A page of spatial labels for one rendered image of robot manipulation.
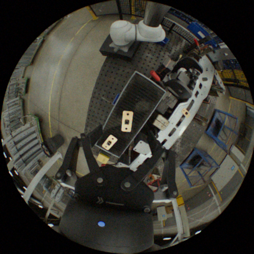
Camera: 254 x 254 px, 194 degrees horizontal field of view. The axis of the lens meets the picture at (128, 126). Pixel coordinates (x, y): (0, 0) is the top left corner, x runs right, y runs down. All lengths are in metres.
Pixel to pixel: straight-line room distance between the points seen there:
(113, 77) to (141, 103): 0.56
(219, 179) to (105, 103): 8.58
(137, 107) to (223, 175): 8.27
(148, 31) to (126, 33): 0.14
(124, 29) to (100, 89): 0.59
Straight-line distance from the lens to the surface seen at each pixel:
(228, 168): 8.23
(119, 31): 0.62
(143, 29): 0.62
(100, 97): 0.81
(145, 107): 0.29
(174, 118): 0.54
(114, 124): 0.30
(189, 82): 0.39
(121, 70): 0.80
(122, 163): 0.59
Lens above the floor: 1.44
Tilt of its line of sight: 69 degrees down
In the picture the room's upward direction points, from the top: 173 degrees counter-clockwise
